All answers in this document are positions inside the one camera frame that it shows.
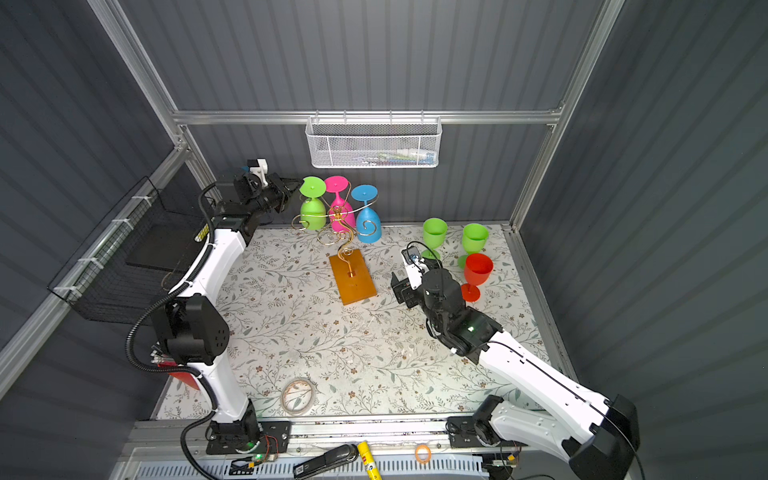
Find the green wine glass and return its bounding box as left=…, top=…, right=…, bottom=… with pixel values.
left=458, top=223, right=489, bottom=269
left=299, top=176, right=327, bottom=231
left=422, top=217, right=448, bottom=260

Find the red wine glass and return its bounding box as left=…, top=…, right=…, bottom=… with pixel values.
left=461, top=253, right=494, bottom=302

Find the gold wire wine glass rack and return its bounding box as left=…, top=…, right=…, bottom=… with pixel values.
left=291, top=206, right=377, bottom=306

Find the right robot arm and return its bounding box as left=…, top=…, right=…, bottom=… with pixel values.
left=391, top=242, right=640, bottom=479

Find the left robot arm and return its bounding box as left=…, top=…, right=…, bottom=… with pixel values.
left=149, top=159, right=302, bottom=453

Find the pink wine glass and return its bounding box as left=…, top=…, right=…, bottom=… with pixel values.
left=325, top=176, right=356, bottom=233

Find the blue wine glass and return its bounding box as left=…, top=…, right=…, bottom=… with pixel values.
left=351, top=185, right=382, bottom=244

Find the clear tape roll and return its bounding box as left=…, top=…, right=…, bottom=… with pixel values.
left=280, top=378, right=317, bottom=416

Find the black stapler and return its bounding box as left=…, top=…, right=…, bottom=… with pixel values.
left=293, top=444, right=359, bottom=480

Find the red pencil cup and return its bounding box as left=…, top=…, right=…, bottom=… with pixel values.
left=151, top=351, right=200, bottom=390

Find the white mesh wall basket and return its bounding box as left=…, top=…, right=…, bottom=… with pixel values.
left=305, top=117, right=443, bottom=169

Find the black wire wall basket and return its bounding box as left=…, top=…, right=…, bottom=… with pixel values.
left=48, top=170, right=204, bottom=324

